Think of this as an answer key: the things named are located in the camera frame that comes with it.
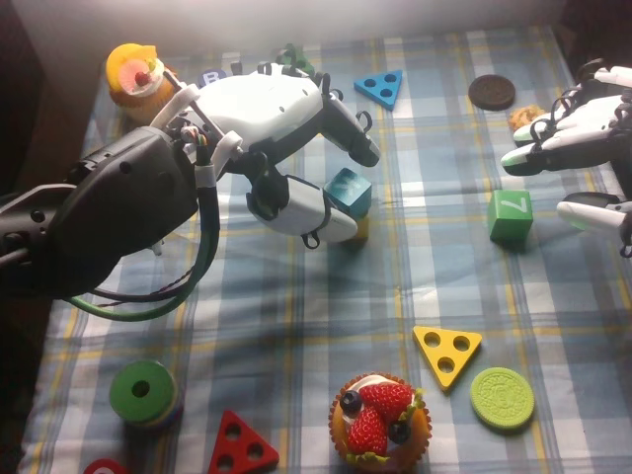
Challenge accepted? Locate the strawberry cupcake toy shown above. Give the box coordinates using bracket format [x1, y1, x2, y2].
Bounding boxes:
[329, 373, 433, 468]

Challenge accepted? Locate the green cable of left arm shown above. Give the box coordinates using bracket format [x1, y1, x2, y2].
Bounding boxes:
[68, 162, 221, 323]

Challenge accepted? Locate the multicolour ring stack toy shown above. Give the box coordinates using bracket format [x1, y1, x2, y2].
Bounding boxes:
[108, 358, 185, 432]

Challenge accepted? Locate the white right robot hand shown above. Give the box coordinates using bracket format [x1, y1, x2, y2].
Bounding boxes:
[500, 58, 632, 258]

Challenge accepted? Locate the teal cube block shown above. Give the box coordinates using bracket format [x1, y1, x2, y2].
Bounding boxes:
[323, 167, 372, 217]

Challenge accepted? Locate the green sandwich cookie toy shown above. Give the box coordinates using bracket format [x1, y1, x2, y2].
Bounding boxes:
[469, 366, 536, 435]

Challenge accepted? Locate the chocolate sandwich cookie toy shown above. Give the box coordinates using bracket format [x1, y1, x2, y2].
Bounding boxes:
[467, 73, 517, 112]

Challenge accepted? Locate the yellow triangle block with holes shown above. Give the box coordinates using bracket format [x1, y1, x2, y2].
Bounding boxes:
[412, 324, 483, 394]

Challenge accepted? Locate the red cylinder block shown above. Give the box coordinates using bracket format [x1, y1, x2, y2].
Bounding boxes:
[82, 458, 130, 474]

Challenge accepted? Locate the yellow cube block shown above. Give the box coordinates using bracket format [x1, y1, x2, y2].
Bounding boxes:
[348, 211, 371, 242]

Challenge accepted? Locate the blue triangle block with holes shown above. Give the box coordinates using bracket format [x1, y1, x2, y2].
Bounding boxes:
[353, 69, 404, 111]

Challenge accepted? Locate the tan round biscuit toy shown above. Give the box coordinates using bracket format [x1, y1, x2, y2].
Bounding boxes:
[508, 104, 547, 133]

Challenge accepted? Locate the green triangle block with holes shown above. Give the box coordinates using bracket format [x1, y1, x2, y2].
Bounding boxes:
[274, 42, 317, 75]

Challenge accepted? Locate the peach cupcake toy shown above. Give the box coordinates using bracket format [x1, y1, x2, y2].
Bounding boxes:
[106, 42, 182, 124]

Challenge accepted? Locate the blue plaid tablecloth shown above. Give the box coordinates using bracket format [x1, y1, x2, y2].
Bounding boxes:
[19, 24, 632, 474]

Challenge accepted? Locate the blue cylinder block with letter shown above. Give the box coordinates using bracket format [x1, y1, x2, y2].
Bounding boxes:
[196, 67, 228, 90]

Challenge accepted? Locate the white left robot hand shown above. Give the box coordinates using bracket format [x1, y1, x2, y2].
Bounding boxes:
[197, 61, 382, 249]

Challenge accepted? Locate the red triangle block with holes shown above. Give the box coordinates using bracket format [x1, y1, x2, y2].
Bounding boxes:
[206, 409, 280, 474]

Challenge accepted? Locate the green cube block with seven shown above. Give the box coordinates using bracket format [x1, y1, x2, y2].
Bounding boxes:
[487, 189, 534, 243]

